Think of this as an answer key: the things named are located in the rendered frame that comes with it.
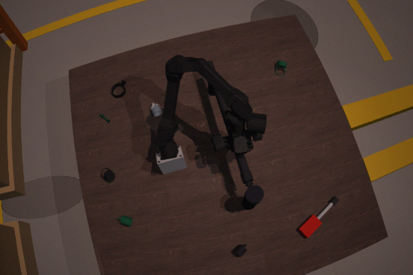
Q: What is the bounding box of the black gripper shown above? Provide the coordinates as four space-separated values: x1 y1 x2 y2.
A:
211 127 263 152

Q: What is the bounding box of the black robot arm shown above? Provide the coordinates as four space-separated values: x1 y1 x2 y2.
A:
153 55 266 160

